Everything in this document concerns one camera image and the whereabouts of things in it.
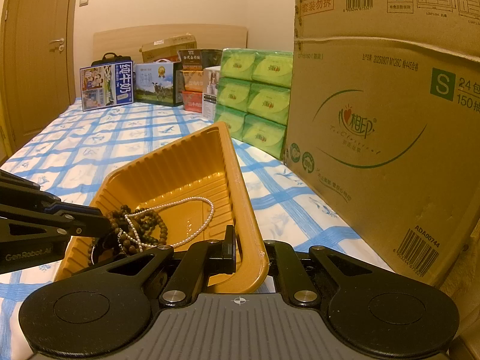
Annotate dark wooden bead necklace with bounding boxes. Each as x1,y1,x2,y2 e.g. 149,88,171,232
88,204,170,267

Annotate white pearl necklace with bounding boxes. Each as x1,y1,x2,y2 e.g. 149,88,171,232
117,196,216,254

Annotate yellow plastic tray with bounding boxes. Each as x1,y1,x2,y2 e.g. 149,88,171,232
54,120,270,294

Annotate blue white checkered bedsheet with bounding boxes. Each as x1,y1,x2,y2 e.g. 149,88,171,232
0,97,395,360

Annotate blue milk carton box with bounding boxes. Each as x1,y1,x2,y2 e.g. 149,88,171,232
80,61,134,111

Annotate black bag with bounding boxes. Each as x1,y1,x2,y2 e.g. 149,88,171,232
91,52,132,67

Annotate cow picture milk box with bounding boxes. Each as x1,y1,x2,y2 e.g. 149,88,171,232
133,60,183,107

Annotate wooden door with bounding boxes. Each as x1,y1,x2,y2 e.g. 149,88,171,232
1,0,76,151

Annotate large cardboard box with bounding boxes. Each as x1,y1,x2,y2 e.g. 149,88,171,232
286,0,479,285

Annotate green tissue pack bundle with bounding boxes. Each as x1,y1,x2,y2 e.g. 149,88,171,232
214,48,293,159

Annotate small brown cardboard box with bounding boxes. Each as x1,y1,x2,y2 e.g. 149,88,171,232
139,33,197,63

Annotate stacked dark snack boxes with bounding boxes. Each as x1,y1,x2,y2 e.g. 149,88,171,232
175,49,222,113

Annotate white product box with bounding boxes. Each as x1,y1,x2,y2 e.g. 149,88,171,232
202,66,221,121

